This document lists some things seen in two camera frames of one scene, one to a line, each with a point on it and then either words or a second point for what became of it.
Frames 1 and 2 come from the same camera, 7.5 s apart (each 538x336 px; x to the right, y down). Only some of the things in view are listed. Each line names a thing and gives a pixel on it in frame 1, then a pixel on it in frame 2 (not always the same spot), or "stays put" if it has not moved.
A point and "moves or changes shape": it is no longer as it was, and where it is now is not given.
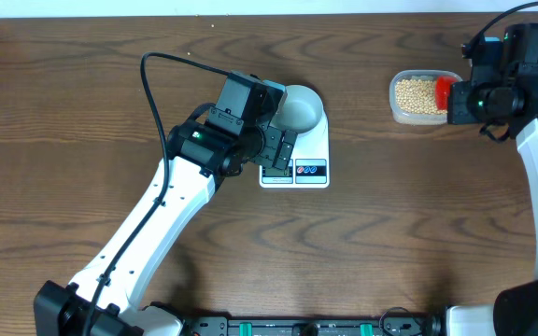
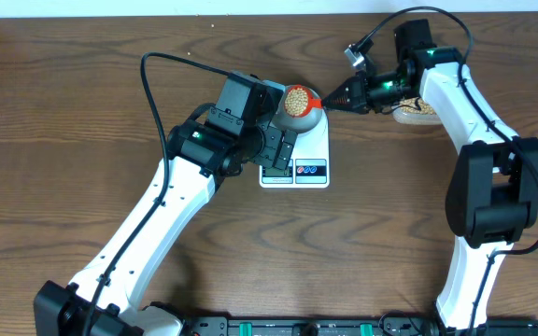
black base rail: [392, 325] stays put
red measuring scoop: [443, 87] moves or changes shape
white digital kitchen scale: [310, 161] stays put
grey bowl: [300, 110] stays put
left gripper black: [272, 137] stays put
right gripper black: [458, 113] to [357, 85]
